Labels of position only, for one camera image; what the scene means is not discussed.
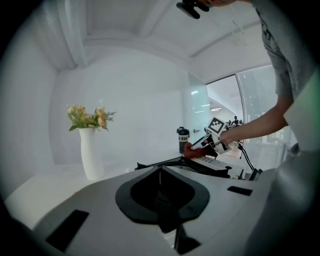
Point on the black tumbler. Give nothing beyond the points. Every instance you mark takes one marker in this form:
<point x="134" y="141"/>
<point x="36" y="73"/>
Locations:
<point x="183" y="141"/>

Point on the person's grey shirt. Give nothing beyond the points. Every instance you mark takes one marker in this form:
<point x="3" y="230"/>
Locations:
<point x="277" y="50"/>

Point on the person's right forearm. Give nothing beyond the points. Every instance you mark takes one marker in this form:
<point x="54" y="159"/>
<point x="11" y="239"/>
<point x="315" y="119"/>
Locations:
<point x="255" y="125"/>

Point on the dark red cloth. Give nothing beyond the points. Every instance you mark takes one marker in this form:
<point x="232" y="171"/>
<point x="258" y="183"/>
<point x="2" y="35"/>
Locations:
<point x="193" y="153"/>

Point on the frosted glass door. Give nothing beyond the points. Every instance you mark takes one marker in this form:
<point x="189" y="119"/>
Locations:
<point x="198" y="110"/>

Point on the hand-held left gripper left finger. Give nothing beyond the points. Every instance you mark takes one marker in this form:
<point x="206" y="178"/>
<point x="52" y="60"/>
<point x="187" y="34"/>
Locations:
<point x="87" y="200"/>

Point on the white ribbed vase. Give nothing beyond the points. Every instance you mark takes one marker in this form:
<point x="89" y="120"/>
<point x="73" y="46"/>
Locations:
<point x="91" y="155"/>

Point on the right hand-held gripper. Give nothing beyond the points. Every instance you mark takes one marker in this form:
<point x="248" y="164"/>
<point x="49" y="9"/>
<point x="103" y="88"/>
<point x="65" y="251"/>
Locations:
<point x="215" y="125"/>

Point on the white black portable gas stove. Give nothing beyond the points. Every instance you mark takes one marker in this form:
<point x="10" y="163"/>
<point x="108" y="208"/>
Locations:
<point x="212" y="163"/>

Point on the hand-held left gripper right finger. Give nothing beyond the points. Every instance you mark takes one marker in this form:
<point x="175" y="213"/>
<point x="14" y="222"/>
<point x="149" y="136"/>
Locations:
<point x="225" y="212"/>

